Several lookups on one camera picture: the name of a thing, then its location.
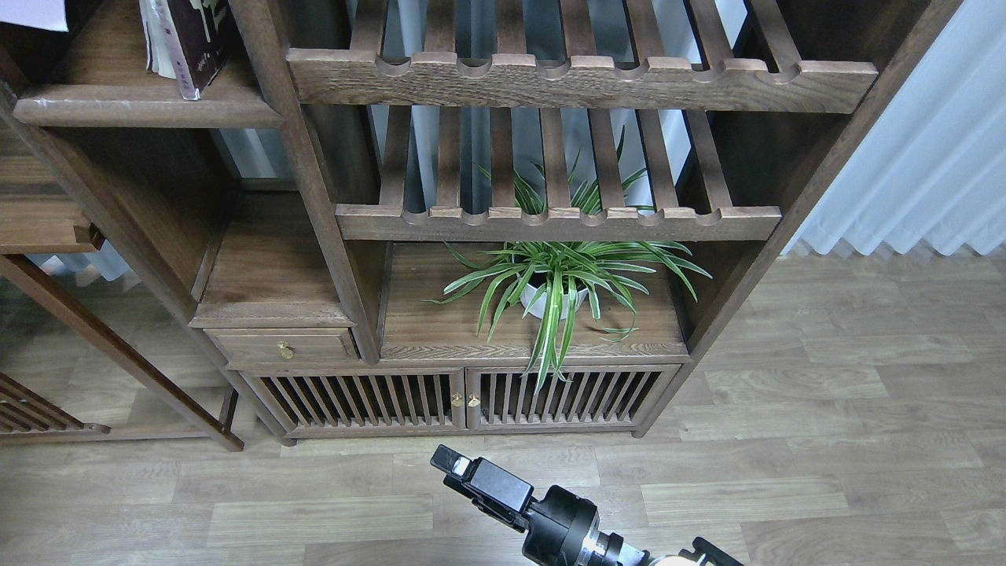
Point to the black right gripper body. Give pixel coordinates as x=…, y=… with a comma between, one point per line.
x=563, y=529

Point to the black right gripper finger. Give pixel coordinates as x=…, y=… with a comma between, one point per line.
x=491, y=488

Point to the maroon book white characters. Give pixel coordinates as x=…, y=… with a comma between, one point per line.
x=198, y=37

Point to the red paperback book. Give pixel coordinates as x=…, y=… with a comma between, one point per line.
x=158, y=56

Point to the white purple book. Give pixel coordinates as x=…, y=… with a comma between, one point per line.
x=39, y=14

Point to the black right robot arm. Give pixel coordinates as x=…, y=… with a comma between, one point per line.
x=703, y=553

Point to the white plant pot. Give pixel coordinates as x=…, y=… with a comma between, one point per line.
x=535, y=297

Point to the green spider plant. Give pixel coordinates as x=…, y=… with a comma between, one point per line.
x=600, y=266

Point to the brass drawer knob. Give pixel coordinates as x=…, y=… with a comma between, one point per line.
x=285, y=351

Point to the dark wooden bookshelf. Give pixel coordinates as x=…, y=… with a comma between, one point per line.
x=309, y=194

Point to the white pleated curtain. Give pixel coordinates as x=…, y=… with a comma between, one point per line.
x=931, y=172

